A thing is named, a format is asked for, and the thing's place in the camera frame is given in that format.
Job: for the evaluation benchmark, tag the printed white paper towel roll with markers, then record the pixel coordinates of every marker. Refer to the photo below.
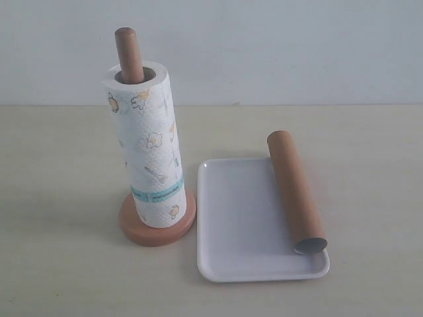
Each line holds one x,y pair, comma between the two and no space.
146,127

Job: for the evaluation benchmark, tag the brown cardboard tube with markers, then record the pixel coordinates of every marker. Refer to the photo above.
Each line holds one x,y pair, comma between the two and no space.
302,215

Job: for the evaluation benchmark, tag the wooden paper towel holder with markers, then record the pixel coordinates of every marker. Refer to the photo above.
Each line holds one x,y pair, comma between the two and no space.
133,72

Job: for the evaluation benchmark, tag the white rectangular plastic tray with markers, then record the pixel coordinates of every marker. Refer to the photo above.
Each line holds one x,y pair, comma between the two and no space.
242,232

